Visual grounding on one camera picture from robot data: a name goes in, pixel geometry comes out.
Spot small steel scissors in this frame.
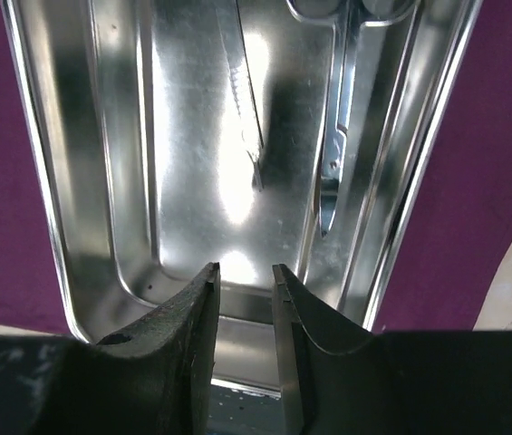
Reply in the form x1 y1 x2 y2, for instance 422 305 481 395
287 1 415 237

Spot purple cloth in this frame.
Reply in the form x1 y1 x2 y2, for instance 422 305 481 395
0 1 512 334

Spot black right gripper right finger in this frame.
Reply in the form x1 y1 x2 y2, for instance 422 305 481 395
272 264 391 434

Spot steel scalpel handle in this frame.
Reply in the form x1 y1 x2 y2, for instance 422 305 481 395
214 0 264 191

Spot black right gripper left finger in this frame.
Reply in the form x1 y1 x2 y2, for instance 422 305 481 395
72 263 220 434

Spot steel instrument tray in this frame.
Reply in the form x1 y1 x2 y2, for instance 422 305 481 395
2 1 481 391

